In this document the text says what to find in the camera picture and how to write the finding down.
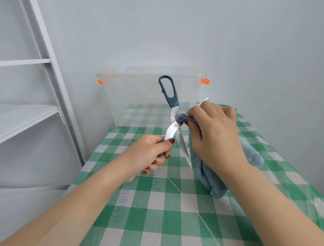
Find clear plastic storage box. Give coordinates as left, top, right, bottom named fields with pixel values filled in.
left=96, top=66, right=211, bottom=128

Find person's left forearm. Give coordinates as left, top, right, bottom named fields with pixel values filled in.
left=0, top=162, right=132, bottom=246

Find blue microfibre cloth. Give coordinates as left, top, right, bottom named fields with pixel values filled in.
left=176, top=113, right=265, bottom=199

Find person's left hand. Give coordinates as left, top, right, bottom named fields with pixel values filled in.
left=115, top=134, right=176, bottom=184

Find person's right forearm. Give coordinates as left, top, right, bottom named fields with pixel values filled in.
left=227, top=162, right=324, bottom=246

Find blue handled steel scissors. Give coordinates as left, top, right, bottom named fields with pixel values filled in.
left=156, top=75, right=210, bottom=168

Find white metal shelf rack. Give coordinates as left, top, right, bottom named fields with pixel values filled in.
left=0, top=0, right=86, bottom=196

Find green white checkered tablecloth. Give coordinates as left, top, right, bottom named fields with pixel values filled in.
left=63, top=103, right=324, bottom=246

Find person's right hand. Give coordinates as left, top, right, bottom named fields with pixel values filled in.
left=184, top=100, right=250, bottom=178

